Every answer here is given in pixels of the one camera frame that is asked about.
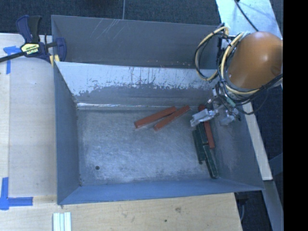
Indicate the dark green flat block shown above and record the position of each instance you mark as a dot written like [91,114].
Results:
[202,133]
[197,148]
[211,161]

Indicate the grey metal bin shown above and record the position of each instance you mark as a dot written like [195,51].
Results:
[134,148]

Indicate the red-brown flat block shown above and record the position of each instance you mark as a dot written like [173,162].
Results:
[154,118]
[172,118]
[209,136]

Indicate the pale wood board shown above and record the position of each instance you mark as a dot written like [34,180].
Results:
[31,129]

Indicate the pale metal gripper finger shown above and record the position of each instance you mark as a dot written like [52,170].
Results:
[226,120]
[201,118]

